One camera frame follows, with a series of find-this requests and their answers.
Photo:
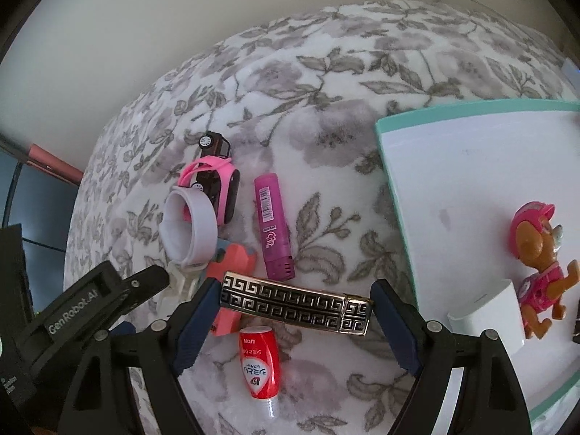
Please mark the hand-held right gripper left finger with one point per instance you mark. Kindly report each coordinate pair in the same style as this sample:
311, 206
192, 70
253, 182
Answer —
197, 321

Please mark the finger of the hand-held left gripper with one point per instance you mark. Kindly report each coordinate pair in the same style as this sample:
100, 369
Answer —
149, 283
123, 327

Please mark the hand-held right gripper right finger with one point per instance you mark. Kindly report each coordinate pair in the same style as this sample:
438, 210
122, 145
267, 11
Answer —
398, 326

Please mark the small red bottle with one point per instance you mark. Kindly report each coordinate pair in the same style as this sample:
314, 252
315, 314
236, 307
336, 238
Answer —
258, 362

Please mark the coral teal plastic case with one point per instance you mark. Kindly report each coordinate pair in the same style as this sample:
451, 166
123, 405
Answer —
238, 260

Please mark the white tape roll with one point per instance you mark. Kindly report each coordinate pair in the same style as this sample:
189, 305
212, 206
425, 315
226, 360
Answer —
201, 222

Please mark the white charger cube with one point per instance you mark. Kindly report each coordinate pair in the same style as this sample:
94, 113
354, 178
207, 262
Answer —
494, 317

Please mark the gold black patterned bar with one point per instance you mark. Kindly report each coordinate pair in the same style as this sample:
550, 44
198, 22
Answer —
294, 303

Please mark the purple tube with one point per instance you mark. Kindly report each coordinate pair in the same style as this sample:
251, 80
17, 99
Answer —
272, 226

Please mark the pink wrist watch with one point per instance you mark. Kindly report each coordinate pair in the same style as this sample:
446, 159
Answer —
226, 176

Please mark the teal cardboard box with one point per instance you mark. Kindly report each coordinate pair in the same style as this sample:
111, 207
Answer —
453, 190

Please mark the black toy car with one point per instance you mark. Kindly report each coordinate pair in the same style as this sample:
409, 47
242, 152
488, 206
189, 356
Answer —
217, 142

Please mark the brown pink dog figure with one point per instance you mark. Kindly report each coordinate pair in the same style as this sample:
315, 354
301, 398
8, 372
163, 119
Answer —
539, 253

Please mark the black charger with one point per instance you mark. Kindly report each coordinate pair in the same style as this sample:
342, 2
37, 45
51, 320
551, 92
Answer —
577, 321

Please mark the dark blue wardrobe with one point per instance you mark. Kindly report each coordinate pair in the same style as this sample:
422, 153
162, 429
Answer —
40, 208

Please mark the pink rolled mat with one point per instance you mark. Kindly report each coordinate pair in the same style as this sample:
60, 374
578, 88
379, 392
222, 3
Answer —
54, 161

